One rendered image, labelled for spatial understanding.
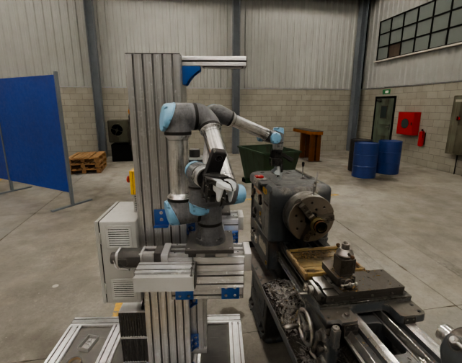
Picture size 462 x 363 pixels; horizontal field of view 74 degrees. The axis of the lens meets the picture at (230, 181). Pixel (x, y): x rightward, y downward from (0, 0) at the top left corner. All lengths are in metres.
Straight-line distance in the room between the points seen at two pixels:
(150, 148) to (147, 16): 10.66
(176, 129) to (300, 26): 11.83
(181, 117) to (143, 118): 0.31
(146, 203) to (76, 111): 10.62
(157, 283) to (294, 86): 11.61
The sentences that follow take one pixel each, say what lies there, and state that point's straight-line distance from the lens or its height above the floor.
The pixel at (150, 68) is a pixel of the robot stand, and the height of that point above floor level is 1.96.
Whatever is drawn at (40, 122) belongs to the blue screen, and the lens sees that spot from 6.63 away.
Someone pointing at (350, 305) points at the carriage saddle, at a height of 0.91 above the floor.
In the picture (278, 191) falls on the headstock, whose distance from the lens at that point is 2.10.
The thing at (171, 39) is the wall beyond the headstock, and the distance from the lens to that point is 11.94.
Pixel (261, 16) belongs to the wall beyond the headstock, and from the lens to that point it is 12.55.
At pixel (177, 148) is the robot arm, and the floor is 1.62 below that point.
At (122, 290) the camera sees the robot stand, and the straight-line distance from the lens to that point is 1.82.
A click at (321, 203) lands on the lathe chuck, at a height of 1.19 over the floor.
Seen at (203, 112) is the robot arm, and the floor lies 1.77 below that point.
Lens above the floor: 1.80
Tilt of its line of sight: 14 degrees down
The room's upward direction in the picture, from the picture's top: straight up
